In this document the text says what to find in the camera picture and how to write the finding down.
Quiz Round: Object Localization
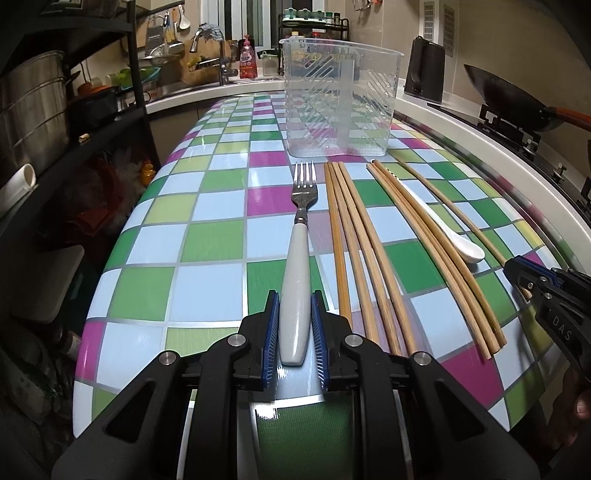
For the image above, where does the black wok orange handle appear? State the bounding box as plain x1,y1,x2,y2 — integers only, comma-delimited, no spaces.
464,64,590,132

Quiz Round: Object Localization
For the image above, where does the black gas stove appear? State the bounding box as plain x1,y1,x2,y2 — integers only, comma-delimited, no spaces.
427,102,590,224

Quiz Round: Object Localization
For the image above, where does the white hanging ladle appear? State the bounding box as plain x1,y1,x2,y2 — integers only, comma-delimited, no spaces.
177,5,190,32

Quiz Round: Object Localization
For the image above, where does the wooden chopstick three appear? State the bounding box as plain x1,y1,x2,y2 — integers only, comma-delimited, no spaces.
331,163,403,355

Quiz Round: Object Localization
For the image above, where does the person's right hand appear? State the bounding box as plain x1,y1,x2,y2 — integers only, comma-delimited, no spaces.
548,366,590,448

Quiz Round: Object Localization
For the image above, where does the white ceramic spoon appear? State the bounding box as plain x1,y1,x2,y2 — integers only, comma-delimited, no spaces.
389,172,485,264

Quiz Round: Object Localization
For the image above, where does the black electric kettle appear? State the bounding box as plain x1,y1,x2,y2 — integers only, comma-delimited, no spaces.
405,36,446,103

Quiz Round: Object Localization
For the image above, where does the chrome kitchen faucet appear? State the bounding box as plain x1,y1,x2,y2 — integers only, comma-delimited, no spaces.
185,23,238,86

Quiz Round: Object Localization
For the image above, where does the large steel pot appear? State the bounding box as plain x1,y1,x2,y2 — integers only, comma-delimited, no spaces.
1,51,69,173

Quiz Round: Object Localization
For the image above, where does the wooden chopstick five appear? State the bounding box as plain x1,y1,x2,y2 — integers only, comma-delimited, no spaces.
366,163,492,362

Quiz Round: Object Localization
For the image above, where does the wooden chopstick seven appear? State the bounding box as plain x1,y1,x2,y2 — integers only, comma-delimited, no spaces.
369,160,507,358

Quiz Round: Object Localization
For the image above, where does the wooden chopstick six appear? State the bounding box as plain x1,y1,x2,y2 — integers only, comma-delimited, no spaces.
368,163,500,360

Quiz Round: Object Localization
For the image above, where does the red dish soap bottle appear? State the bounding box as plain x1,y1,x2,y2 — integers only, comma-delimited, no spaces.
238,35,257,79

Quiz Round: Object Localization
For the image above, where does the wooden chopstick two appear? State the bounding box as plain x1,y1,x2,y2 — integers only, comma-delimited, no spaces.
327,163,379,342

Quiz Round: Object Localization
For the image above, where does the clear plastic utensil holder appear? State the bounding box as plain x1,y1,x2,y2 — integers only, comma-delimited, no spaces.
280,36,403,158

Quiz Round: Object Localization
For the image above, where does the black storage shelf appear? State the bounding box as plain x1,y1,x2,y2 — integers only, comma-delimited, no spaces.
1,1,160,243

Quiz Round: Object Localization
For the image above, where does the black spice rack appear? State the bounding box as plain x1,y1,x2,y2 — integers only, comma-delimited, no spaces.
276,7,351,76

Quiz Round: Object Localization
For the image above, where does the wooden chopstick one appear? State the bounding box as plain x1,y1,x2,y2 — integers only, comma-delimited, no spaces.
324,162,353,326

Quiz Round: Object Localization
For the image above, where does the white-handled metal fork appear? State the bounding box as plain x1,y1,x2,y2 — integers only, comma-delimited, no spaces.
279,162,318,366

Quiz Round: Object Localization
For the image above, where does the white paper roll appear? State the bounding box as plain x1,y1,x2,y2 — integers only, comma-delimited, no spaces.
0,163,36,215

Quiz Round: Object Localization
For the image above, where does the wooden chopstick four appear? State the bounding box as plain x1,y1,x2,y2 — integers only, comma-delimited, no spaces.
337,161,418,357

